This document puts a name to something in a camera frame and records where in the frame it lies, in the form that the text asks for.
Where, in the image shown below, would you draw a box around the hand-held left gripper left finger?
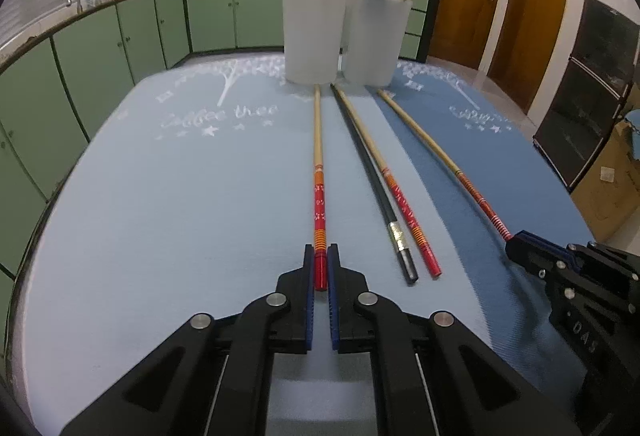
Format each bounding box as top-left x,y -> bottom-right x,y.
59,243 -> 317,436

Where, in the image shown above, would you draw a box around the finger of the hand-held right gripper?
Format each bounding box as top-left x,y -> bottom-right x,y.
504,236 -> 568,277
517,230 -> 601,267

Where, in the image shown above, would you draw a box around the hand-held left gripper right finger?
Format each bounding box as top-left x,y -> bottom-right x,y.
327,243 -> 583,436

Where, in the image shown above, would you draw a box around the black chopstick gold band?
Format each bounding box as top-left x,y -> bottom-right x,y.
330,84 -> 420,285

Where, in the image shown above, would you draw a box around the bamboo chopstick red striped handle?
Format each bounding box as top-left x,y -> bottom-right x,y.
376,88 -> 512,241

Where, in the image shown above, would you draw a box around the white two-compartment utensil holder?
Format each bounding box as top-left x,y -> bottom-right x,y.
281,0 -> 414,86

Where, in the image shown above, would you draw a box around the dark blue tree-print mat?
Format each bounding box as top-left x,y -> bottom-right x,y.
377,60 -> 601,436

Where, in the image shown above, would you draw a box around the cardboard box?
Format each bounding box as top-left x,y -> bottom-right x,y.
570,115 -> 640,257

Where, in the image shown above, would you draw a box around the black glass-front cabinet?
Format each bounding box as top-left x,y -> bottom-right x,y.
532,0 -> 640,193

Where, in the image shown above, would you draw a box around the narrow brown wooden door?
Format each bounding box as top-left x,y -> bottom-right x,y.
487,0 -> 571,115

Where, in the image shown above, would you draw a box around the green lower kitchen cabinets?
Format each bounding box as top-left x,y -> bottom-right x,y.
0,0 -> 443,279

